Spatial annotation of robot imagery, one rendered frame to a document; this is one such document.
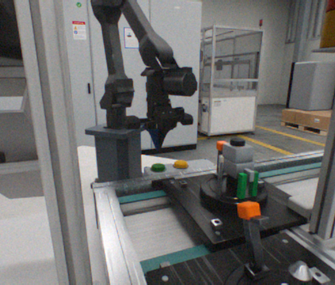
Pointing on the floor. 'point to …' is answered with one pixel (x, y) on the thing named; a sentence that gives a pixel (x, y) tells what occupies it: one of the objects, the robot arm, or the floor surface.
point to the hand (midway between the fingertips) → (157, 139)
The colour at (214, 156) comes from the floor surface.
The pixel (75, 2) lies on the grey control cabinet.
